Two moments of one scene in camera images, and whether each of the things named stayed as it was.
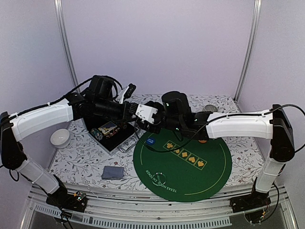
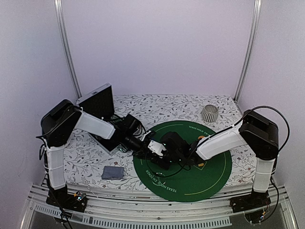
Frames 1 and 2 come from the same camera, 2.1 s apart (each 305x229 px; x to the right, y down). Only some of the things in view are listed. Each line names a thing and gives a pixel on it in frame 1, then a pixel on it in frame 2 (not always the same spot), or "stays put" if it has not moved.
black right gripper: x=146 y=125 -> x=165 y=165
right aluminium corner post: x=256 y=15 stays put
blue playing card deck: x=113 y=172 stays put
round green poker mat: x=182 y=169 stays put
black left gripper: x=128 y=109 -> x=143 y=149
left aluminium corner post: x=59 y=7 stays put
